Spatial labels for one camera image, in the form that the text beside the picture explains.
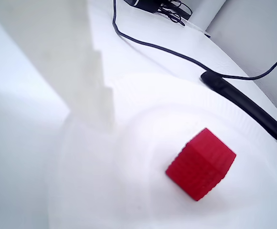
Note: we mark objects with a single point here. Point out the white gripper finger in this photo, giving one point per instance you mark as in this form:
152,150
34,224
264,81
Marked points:
64,47

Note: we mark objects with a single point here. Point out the white round plate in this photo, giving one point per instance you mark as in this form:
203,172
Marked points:
129,179

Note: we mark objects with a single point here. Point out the red cube block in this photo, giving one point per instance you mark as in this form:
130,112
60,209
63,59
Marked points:
200,164

